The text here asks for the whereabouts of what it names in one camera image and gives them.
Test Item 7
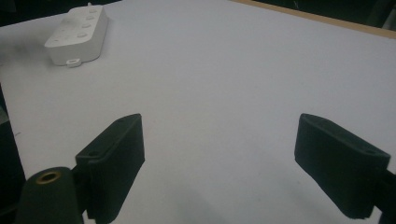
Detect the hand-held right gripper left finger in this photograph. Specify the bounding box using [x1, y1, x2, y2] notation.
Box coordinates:
[75, 113, 146, 224]

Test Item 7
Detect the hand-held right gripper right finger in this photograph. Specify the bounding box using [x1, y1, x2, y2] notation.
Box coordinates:
[293, 113, 391, 220]

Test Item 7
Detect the white power strip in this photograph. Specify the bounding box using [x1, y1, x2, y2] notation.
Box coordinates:
[44, 3, 109, 69]

